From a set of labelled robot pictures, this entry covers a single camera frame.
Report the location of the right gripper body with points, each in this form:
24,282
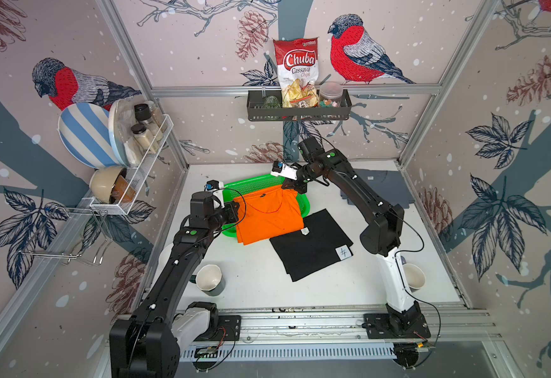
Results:
304,176

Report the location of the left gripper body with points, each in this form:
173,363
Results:
227,213

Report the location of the green plastic basket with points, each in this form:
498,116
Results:
244,187

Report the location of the orange t-shirt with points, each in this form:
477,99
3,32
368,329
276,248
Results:
268,213

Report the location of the black t-shirt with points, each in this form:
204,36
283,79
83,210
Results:
321,243

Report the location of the grey t-shirt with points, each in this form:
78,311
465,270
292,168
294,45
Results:
389,185

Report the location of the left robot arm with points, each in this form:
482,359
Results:
150,342

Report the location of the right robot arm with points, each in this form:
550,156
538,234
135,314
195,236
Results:
381,237

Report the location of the left cream mug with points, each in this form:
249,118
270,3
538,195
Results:
210,280

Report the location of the green glass jar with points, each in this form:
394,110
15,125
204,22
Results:
272,102

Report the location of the clear jar with lid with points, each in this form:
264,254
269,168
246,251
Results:
330,94

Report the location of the brown packet in rack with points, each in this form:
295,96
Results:
122,191

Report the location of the Chuba cassava chips bag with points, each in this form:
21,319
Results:
298,71

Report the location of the beige bowl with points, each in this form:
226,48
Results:
103,181

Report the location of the spice jar black lid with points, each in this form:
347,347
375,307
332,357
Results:
143,113

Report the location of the white plate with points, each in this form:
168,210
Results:
120,119

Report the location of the right lilac mug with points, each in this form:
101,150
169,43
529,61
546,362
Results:
415,277

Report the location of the blue striped plate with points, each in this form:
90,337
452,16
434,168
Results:
83,130

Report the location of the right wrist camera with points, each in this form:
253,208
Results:
281,169

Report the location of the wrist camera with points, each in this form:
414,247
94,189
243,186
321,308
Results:
281,169
216,188

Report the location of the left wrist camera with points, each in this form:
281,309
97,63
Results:
216,188

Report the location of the black wall shelf basket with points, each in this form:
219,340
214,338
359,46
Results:
257,112

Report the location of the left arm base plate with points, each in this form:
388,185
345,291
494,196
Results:
227,328

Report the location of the white wire rack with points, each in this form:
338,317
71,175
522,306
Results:
136,175

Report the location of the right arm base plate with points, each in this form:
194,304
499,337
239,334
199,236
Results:
395,325

